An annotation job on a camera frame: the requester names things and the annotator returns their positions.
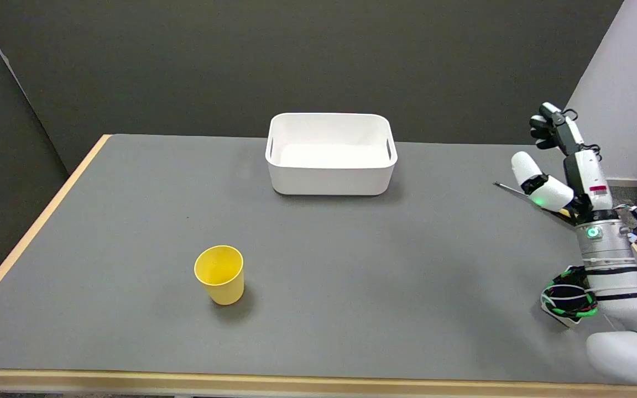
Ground yellow plastic cup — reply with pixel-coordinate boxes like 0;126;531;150
194;245;246;306

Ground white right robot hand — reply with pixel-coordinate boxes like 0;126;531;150
510;102;616;221

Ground yellow black handled screwdriver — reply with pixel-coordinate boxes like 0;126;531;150
493;181;577;222

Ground white plastic storage bin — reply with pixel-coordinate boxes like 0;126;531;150
265;112;398;196

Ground green black white cable bundle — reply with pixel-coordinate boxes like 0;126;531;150
540;265;599;323

